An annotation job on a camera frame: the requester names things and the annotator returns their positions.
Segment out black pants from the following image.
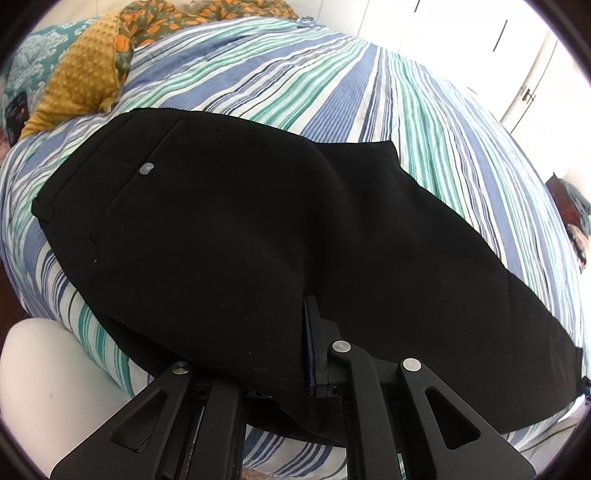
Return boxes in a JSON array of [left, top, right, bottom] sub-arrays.
[[32, 109, 583, 445]]

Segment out dark brown wooden nightstand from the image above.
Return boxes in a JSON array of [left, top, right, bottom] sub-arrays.
[[546, 174, 588, 231]]

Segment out striped blue green bedsheet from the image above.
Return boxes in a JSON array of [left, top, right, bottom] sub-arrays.
[[1, 18, 590, 479]]

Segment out mustard yellow dotted pillow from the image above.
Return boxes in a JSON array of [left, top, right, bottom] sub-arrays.
[[20, 11, 132, 138]]

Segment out teal white floral pillow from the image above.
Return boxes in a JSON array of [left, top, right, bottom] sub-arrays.
[[1, 17, 97, 130]]

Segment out orange floral green blanket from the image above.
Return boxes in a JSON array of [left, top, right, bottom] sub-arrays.
[[114, 0, 298, 93]]

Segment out white bed frame footboard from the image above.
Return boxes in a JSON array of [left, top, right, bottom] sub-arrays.
[[1, 318, 152, 475]]

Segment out white wardrobe with handles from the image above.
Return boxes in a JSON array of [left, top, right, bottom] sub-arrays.
[[355, 0, 591, 135]]

